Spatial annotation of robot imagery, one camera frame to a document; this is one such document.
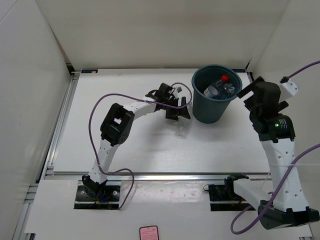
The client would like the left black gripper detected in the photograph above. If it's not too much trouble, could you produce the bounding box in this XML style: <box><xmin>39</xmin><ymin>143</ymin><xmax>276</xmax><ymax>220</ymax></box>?
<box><xmin>162</xmin><ymin>96</ymin><xmax>190</xmax><ymax>121</ymax></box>

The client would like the clear white cap bottle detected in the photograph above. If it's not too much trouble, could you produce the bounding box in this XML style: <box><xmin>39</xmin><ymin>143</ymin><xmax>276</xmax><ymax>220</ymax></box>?
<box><xmin>176</xmin><ymin>125</ymin><xmax>191</xmax><ymax>139</ymax></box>

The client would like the blue label plastic bottle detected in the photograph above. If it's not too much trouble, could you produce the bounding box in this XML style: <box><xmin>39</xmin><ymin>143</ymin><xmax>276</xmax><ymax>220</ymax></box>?
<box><xmin>214</xmin><ymin>83</ymin><xmax>237</xmax><ymax>100</ymax></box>

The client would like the red label plastic bottle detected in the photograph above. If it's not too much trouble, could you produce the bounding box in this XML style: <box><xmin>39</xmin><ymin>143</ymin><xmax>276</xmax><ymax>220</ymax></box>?
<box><xmin>203</xmin><ymin>75</ymin><xmax>229</xmax><ymax>99</ymax></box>

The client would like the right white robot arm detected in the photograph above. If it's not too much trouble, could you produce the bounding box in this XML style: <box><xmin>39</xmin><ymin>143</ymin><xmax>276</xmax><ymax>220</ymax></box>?
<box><xmin>224</xmin><ymin>76</ymin><xmax>320</xmax><ymax>235</ymax></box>

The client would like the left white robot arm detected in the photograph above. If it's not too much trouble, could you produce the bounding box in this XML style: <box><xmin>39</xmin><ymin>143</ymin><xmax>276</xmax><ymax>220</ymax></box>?
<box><xmin>82</xmin><ymin>82</ymin><xmax>192</xmax><ymax>201</ymax></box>

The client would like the dark green plastic bin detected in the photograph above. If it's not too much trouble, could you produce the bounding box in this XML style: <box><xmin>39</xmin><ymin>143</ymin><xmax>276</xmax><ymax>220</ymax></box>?
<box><xmin>191</xmin><ymin>64</ymin><xmax>243</xmax><ymax>124</ymax></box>

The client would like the pink smartphone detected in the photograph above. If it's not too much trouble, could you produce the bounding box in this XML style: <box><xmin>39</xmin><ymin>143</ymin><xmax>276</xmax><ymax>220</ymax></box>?
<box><xmin>139</xmin><ymin>225</ymin><xmax>159</xmax><ymax>240</ymax></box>

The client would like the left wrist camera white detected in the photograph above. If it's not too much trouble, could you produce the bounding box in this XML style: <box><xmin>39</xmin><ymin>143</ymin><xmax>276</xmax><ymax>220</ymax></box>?
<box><xmin>174</xmin><ymin>86</ymin><xmax>182</xmax><ymax>94</ymax></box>

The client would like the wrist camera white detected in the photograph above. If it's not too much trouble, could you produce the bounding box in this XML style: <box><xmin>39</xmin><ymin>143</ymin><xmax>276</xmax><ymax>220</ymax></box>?
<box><xmin>278</xmin><ymin>76</ymin><xmax>299</xmax><ymax>102</ymax></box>
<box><xmin>174</xmin><ymin>86</ymin><xmax>182</xmax><ymax>94</ymax></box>

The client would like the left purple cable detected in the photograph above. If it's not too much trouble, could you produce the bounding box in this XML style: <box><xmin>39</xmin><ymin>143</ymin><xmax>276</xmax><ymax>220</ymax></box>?
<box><xmin>88</xmin><ymin>82</ymin><xmax>193</xmax><ymax>210</ymax></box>

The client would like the purple cable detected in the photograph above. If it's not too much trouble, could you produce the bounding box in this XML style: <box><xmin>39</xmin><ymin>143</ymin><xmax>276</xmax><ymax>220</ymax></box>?
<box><xmin>229</xmin><ymin>59</ymin><xmax>320</xmax><ymax>235</ymax></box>
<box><xmin>88</xmin><ymin>82</ymin><xmax>193</xmax><ymax>210</ymax></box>

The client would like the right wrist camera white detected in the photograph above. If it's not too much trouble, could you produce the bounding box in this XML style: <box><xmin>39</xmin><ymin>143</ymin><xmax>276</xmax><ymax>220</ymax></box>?
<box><xmin>278</xmin><ymin>76</ymin><xmax>299</xmax><ymax>102</ymax></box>

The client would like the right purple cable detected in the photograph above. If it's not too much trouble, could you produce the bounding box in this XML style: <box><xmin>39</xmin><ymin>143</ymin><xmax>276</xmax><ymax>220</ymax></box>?
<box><xmin>229</xmin><ymin>59</ymin><xmax>320</xmax><ymax>235</ymax></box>

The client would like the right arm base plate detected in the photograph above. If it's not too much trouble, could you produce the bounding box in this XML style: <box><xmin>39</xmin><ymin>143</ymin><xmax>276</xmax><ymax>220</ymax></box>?
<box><xmin>202</xmin><ymin>174</ymin><xmax>255</xmax><ymax>212</ymax></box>

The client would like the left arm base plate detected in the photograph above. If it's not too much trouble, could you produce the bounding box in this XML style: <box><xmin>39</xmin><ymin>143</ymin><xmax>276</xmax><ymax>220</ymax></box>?
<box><xmin>73</xmin><ymin>181</ymin><xmax>121</xmax><ymax>210</ymax></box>

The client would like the aluminium table edge rail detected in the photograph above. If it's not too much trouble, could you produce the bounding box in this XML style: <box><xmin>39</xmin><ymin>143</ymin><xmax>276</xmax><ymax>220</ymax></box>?
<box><xmin>43</xmin><ymin>170</ymin><xmax>271</xmax><ymax>181</ymax></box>

